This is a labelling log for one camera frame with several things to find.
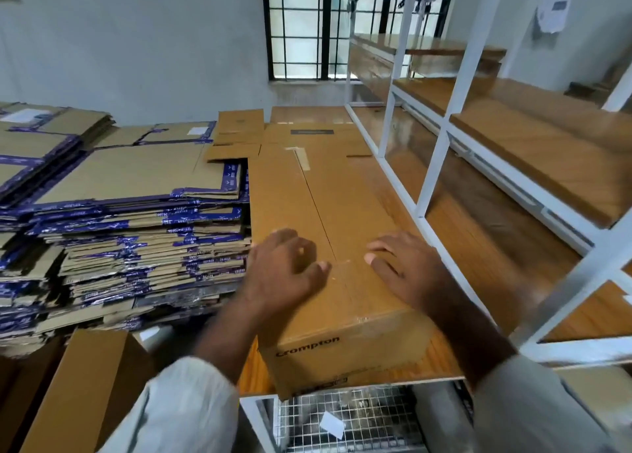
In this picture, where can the person's right hand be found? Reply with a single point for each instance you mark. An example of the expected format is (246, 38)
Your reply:
(410, 270)

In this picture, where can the person's left hand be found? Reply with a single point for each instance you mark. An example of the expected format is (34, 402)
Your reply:
(281, 275)

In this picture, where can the brown cardboard box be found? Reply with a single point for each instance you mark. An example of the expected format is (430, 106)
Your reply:
(341, 211)
(242, 127)
(84, 393)

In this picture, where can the stack of cardboard boxes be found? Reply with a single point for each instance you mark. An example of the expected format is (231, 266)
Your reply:
(39, 147)
(138, 171)

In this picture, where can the assembled boxes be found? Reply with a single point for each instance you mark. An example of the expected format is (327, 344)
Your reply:
(20, 398)

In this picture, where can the person's right forearm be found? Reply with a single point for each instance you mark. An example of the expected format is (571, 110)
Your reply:
(474, 329)

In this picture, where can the person's left forearm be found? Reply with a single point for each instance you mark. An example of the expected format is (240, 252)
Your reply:
(227, 334)

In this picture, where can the person's light grey shirt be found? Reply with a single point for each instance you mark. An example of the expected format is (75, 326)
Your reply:
(168, 413)

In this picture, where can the wooden table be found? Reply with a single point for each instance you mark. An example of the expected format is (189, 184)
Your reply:
(474, 250)

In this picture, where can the white paper tag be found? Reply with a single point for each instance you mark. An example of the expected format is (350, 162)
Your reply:
(333, 425)

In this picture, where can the white metal shelf rack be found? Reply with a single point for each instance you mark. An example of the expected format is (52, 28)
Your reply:
(583, 270)

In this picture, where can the black framed window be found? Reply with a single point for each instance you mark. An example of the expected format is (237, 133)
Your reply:
(296, 23)

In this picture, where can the white wall device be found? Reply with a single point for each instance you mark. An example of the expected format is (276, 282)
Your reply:
(555, 9)

